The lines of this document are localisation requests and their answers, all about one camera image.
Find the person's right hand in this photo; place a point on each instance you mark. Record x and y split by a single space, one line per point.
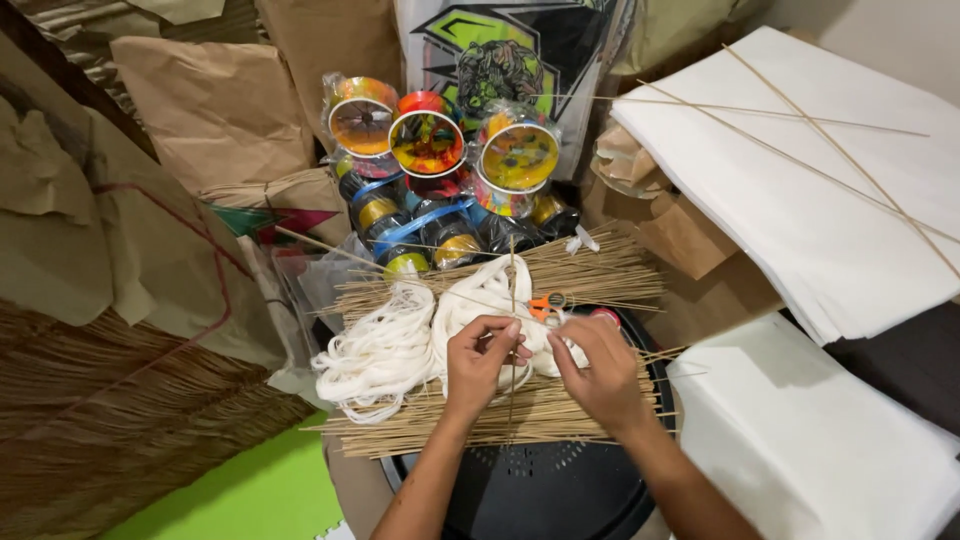
609 382

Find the person's left hand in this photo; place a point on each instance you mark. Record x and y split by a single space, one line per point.
474 375

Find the single thin bamboo stick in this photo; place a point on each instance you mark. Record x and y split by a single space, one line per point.
511 409

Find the thick bundle of bamboo sticks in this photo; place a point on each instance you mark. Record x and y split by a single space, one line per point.
555 409

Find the red round cap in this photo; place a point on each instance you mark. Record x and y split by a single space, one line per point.
606 315

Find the loose pile of bamboo sticks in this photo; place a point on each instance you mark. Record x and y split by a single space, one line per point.
600 274

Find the black round plastic stool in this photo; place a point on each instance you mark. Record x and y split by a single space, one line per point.
555 491

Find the heap of black thread spools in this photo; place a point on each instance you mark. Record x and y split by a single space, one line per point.
450 229

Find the folded brown paper bag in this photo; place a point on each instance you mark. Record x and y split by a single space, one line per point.
686 236

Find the clear plastic bags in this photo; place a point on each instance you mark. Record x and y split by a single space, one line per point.
307 289

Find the thick pale wooden stick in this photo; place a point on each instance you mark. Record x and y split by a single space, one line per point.
330 246

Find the small stack of white paper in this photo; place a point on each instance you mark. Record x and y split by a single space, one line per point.
810 442

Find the crumpled brown paper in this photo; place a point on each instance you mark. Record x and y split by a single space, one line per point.
626 161

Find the yellow spotted wrapped kite reel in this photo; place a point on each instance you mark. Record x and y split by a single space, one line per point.
519 156

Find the red yellow wrapped kite reel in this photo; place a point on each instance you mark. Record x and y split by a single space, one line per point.
426 141

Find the green foam floor mat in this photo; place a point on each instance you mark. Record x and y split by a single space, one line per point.
247 495

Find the green and red paper kite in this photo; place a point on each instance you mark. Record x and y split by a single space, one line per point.
259 219

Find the large stack of white paper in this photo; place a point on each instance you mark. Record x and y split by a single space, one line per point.
810 195

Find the orange wrapped kite reel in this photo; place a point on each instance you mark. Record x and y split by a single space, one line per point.
361 120

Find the long thin bamboo stick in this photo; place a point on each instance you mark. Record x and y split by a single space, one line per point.
840 148
787 156
750 111

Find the printed green black plastic bag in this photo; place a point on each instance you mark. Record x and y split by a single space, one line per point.
510 52

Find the tall brown paper package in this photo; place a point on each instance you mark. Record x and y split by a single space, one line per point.
330 52

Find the big heap of straw sticks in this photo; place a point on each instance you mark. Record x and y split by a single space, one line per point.
112 435

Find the flat brown paper package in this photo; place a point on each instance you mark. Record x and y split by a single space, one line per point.
214 112

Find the large creased brown paper wrap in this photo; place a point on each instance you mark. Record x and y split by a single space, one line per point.
112 247

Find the corrugated cardboard sheets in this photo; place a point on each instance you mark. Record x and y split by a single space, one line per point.
112 19

